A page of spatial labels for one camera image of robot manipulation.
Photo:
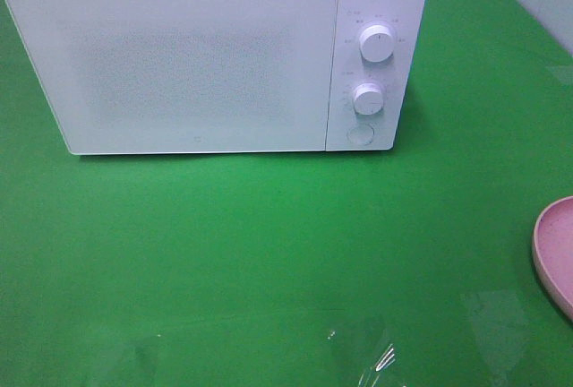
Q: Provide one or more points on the white microwave oven body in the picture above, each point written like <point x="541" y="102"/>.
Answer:
<point x="380" y="2"/>

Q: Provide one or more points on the round white door-release button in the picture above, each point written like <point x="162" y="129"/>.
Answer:
<point x="361" y="135"/>

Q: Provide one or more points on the upper white microwave knob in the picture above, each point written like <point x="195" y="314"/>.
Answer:
<point x="377" y="42"/>

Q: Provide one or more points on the lower white microwave knob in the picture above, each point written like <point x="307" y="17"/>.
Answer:
<point x="368" y="99"/>

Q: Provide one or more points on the pink round plate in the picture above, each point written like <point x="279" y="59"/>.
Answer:
<point x="552" y="252"/>

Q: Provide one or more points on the white microwave door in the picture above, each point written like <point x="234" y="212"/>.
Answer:
<point x="178" y="76"/>

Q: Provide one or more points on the white microwave knob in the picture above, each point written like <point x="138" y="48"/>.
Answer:
<point x="377" y="42"/>
<point x="368" y="99"/>

